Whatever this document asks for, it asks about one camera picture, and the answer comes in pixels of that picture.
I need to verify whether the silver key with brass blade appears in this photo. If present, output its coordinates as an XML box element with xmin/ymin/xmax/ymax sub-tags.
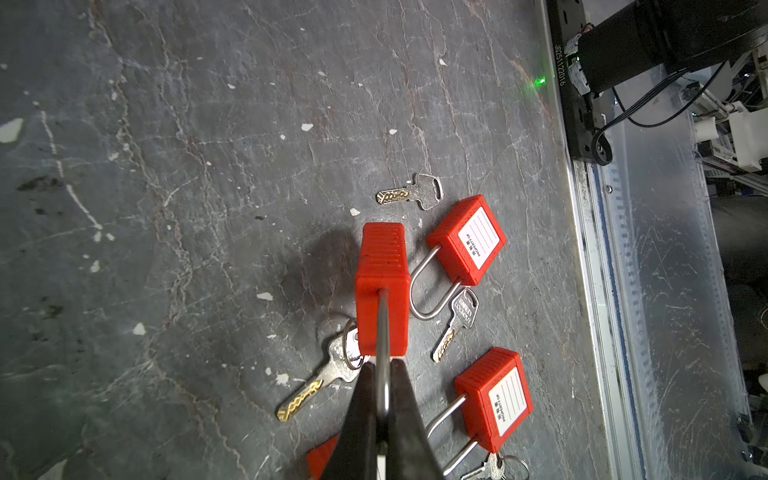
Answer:
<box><xmin>276</xmin><ymin>318</ymin><xmax>368</xmax><ymax>422</ymax></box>

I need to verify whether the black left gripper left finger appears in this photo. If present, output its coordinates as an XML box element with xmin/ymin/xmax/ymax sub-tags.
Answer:
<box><xmin>321</xmin><ymin>362</ymin><xmax>378</xmax><ymax>480</ymax></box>

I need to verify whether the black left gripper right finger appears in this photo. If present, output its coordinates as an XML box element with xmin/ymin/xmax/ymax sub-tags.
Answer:
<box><xmin>386</xmin><ymin>359</ymin><xmax>444</xmax><ymax>480</ymax></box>

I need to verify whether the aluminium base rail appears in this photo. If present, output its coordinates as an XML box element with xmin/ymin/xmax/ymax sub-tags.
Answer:
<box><xmin>536</xmin><ymin>1</ymin><xmax>765</xmax><ymax>479</ymax></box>

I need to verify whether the red padlock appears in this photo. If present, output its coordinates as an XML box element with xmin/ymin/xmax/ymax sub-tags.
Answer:
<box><xmin>426</xmin><ymin>347</ymin><xmax>534</xmax><ymax>476</ymax></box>
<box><xmin>410</xmin><ymin>194</ymin><xmax>507</xmax><ymax>321</ymax></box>
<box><xmin>306</xmin><ymin>435</ymin><xmax>339</xmax><ymax>480</ymax></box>
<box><xmin>355</xmin><ymin>222</ymin><xmax>412</xmax><ymax>422</ymax></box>

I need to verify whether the silver key near rail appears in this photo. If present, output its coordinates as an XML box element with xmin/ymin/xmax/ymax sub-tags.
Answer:
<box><xmin>375</xmin><ymin>173</ymin><xmax>444</xmax><ymax>211</ymax></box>

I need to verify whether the silver key between padlocks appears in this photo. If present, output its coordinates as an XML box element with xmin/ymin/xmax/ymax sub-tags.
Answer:
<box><xmin>431</xmin><ymin>287</ymin><xmax>479</xmax><ymax>363</ymax></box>

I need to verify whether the small silver key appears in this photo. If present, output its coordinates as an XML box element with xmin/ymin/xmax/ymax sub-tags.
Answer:
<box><xmin>460</xmin><ymin>453</ymin><xmax>531</xmax><ymax>480</ymax></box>

